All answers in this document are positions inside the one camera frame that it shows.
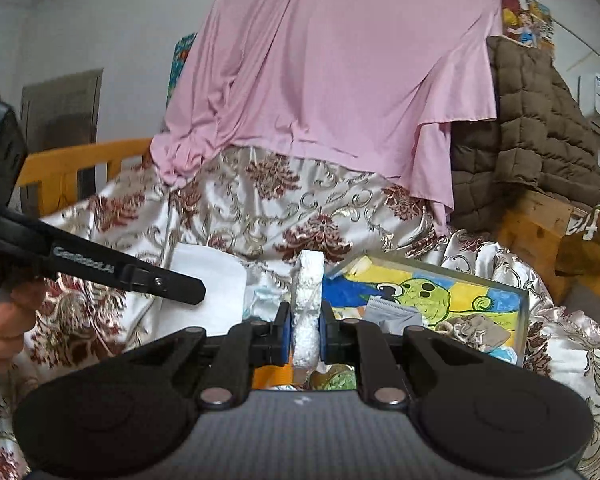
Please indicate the blue face mask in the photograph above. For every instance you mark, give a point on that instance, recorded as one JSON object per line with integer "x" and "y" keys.
{"x": 262, "y": 302}

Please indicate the white cloth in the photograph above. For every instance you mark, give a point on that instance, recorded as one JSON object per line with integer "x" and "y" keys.
{"x": 215, "y": 280}

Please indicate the brown plush cloth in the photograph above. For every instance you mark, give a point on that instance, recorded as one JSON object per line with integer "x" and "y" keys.
{"x": 587, "y": 260}

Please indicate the floral satin blanket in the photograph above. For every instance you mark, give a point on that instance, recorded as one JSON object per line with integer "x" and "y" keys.
{"x": 280, "y": 200}

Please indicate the wooden bed frame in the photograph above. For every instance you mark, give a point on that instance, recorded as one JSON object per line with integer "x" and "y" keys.
{"x": 80, "y": 160}

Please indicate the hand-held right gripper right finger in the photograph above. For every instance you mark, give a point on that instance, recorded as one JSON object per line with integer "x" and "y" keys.
{"x": 325, "y": 335}

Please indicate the blue patterned wall poster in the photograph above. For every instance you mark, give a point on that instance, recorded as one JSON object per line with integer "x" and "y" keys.
{"x": 180, "y": 65}

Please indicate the colourful wall poster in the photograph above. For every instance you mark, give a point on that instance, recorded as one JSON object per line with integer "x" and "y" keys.
{"x": 527, "y": 20}

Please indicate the cartoon printed box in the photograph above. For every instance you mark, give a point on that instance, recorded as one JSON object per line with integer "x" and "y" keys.
{"x": 455, "y": 290}

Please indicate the pink cloth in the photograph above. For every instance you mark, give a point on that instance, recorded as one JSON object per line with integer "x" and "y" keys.
{"x": 330, "y": 85}

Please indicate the person's left hand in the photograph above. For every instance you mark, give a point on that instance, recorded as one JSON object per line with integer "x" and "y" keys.
{"x": 5, "y": 325}

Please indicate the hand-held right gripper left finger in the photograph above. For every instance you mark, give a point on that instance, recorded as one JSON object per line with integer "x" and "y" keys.
{"x": 285, "y": 337}

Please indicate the beige sock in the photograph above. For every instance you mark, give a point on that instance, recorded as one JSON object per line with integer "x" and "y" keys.
{"x": 475, "y": 332}

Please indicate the brown quilted jacket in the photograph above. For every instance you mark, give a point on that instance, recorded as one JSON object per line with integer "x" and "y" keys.
{"x": 530, "y": 135}

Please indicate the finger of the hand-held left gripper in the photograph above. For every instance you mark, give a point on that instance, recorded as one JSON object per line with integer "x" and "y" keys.
{"x": 170, "y": 285}

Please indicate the grey door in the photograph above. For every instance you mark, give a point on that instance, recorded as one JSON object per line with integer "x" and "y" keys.
{"x": 60, "y": 110}

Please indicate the grey face mask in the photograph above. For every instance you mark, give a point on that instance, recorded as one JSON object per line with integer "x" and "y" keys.
{"x": 395, "y": 312}

